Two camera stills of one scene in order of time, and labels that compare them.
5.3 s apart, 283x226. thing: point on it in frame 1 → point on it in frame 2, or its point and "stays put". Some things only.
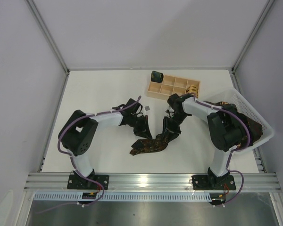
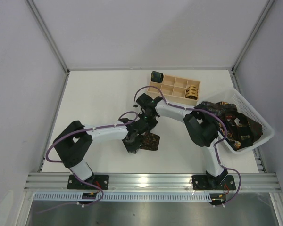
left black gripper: [139, 125] → [134, 143]
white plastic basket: [234, 96] stays put
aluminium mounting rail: [43, 181] stays put
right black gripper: [170, 125] → [146, 123]
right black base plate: [212, 182] stays put
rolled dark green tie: [156, 76] stays put
